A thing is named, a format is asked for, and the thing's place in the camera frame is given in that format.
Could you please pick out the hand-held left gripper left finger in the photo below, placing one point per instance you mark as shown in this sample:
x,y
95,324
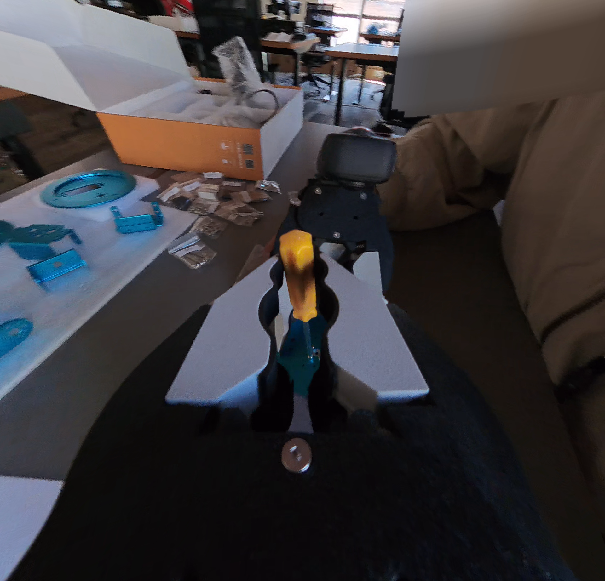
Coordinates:
x,y
222,354

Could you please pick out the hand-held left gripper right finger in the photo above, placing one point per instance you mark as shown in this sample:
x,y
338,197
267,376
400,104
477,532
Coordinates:
x,y
378,349

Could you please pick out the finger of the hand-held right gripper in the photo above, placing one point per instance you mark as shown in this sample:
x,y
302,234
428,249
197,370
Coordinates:
x,y
371,269

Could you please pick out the blue round metal disc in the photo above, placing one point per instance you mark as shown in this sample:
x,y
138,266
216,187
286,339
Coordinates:
x,y
297,373

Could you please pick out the person's right forearm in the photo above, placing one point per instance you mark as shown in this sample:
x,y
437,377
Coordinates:
x,y
449,174

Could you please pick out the grey desk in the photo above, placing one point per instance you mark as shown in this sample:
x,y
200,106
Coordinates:
x,y
142,307

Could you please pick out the distant wood edged desk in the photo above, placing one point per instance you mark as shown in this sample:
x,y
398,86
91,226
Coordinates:
x,y
288,42
364,52

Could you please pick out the pile of small hardware bags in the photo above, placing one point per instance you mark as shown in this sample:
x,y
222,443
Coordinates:
x,y
222,203

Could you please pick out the white foam sheet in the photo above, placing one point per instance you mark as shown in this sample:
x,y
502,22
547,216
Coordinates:
x,y
108,260

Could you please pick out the orange and white cardboard box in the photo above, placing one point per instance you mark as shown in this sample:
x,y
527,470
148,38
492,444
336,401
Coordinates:
x,y
189,146

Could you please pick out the black mesh office chair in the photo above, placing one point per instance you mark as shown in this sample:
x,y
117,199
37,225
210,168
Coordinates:
x,y
227,28

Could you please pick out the blue joined metal brackets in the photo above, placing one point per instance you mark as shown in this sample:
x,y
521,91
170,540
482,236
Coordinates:
x,y
33,241

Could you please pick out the white assembly guide sheet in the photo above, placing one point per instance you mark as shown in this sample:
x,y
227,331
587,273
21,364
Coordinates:
x,y
23,515

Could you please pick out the blue multi-hole metal bracket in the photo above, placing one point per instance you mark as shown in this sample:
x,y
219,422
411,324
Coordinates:
x,y
137,222

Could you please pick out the small blue metal bracket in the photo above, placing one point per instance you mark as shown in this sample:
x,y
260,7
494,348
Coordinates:
x,y
56,267

